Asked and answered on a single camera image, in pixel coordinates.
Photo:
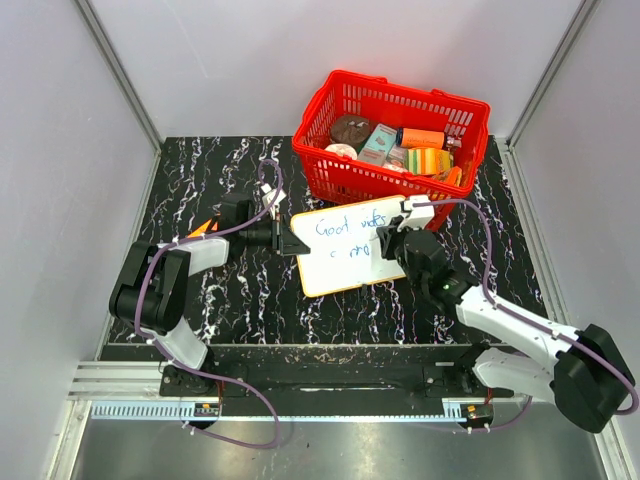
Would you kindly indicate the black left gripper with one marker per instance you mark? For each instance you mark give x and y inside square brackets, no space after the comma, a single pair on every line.
[283,240]

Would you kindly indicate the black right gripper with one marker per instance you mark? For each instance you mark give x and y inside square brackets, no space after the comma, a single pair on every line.
[389,236]

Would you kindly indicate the white board yellow frame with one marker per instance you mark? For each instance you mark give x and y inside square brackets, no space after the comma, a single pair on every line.
[344,246]

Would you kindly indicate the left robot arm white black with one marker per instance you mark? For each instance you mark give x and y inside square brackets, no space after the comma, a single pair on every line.
[151,289]

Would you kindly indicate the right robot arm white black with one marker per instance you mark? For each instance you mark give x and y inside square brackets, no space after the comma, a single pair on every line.
[581,372]

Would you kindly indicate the striped sponge pack in basket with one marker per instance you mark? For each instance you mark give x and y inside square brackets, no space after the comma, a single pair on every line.
[428,161]

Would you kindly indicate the orange green sponge pack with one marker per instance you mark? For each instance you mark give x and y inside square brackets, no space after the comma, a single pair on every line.
[208,227]

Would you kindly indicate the teal white small box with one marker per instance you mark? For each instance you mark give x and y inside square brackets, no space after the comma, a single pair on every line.
[378,145]

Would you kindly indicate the pink white round item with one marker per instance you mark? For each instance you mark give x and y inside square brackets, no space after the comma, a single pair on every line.
[342,150]

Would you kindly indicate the orange bottle blue cap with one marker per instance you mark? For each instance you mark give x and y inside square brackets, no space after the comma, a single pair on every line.
[417,138]

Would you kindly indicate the red plastic shopping basket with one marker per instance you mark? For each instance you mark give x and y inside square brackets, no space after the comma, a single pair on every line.
[342,180]

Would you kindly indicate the brown round chocolate item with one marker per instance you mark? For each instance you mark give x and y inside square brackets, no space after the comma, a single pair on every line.
[352,130]

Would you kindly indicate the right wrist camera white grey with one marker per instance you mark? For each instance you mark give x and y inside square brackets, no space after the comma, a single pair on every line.
[416,213]

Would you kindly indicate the wrist camera white grey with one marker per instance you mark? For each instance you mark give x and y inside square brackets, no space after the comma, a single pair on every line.
[416,213]
[270,192]

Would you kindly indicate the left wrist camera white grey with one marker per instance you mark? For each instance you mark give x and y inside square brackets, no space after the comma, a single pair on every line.
[270,192]

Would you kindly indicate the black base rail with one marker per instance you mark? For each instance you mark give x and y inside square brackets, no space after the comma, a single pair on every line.
[333,380]

